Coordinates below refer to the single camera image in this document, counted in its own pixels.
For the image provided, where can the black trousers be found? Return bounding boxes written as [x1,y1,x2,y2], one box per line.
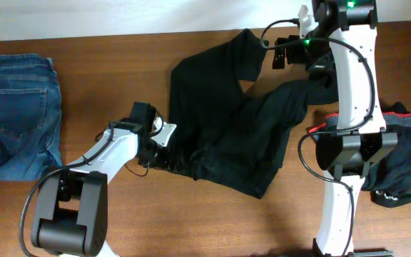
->
[168,29,338,198]

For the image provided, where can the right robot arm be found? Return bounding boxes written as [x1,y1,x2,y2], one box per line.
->
[273,1,397,256]

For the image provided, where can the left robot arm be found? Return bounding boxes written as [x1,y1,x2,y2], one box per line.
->
[22,102,177,256]

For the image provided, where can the folded blue denim jeans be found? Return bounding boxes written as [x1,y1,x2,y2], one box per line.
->
[0,54,62,181]

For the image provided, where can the black shorts with red waistband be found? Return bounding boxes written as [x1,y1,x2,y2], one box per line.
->
[308,101,411,208]

